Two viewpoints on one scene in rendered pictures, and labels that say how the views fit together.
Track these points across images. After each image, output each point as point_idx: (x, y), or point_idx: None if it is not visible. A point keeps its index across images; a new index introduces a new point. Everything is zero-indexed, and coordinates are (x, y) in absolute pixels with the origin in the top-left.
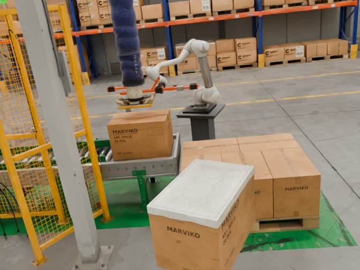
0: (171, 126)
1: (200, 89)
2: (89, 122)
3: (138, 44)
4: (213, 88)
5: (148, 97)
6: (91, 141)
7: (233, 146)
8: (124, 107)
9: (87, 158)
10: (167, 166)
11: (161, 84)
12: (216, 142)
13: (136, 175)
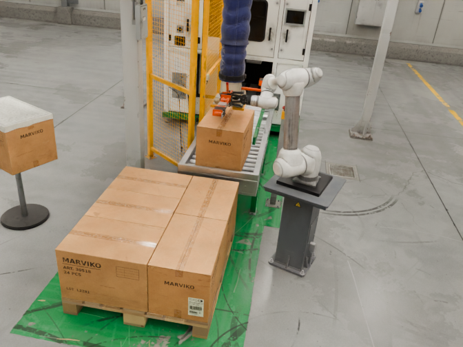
0: (235, 151)
1: (302, 149)
2: (191, 86)
3: (228, 33)
4: (283, 151)
5: None
6: (189, 104)
7: (195, 211)
8: (215, 95)
9: (187, 117)
10: None
11: (241, 96)
12: (220, 202)
13: None
